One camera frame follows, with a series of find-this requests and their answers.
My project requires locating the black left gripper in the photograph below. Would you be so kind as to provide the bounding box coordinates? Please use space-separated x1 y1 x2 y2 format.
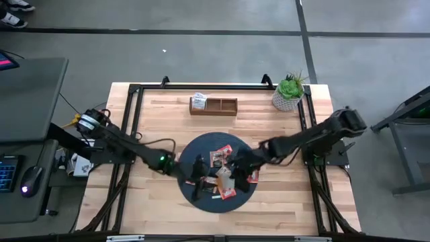
176 153 210 202

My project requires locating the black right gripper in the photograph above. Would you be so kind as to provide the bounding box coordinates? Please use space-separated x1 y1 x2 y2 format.
228 147 266 193

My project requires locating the tan vanilla tea packet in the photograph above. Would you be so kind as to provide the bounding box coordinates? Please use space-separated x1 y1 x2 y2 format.
202 176 219 194
210 151 224 168
214 166 235 191

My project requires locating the white orange tea sachet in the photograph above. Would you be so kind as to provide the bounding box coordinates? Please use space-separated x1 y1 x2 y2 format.
191 92 208 110

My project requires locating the round navy woven placemat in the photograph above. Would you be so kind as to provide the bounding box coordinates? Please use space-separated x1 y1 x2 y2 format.
177 131 259 214

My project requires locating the brown wooden compartment tray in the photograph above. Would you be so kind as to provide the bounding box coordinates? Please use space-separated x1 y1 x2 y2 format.
189 96 239 117

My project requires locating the succulent in white patterned pot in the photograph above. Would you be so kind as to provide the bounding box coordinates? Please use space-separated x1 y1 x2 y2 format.
271 70 308 112

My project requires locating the white printed box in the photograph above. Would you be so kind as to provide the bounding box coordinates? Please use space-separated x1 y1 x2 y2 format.
65 153 94 178

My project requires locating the black metal cart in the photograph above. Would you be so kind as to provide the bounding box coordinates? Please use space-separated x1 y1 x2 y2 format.
370 85 430 196

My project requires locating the black computer mouse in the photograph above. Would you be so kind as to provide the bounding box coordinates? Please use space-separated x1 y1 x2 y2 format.
19 165 44 198

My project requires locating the grey keyboard shelf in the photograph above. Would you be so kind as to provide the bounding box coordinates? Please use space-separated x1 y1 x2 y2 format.
0 138 60 225

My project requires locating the large grey desk top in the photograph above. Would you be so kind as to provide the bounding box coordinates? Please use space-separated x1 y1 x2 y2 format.
0 56 70 144

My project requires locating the black backlit keyboard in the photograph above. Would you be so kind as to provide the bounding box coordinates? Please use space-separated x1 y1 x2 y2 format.
0 154 20 194

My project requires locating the tablet with pink screen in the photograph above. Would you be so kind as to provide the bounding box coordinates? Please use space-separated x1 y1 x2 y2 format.
0 50 20 72

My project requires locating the person's foot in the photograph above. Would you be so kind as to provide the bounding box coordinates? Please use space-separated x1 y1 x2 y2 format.
0 11 29 30
5 0 36 13

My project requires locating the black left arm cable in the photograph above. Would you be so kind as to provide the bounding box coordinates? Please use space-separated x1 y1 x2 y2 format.
136 132 177 159

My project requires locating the silver metal bracket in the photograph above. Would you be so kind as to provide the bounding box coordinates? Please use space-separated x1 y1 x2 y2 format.
105 235 146 242
294 236 333 242

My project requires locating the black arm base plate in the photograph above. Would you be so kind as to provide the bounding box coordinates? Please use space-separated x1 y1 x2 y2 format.
300 138 350 167
89 136 139 165

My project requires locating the yellow cable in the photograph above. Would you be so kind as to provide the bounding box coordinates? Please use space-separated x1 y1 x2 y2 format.
61 113 83 129

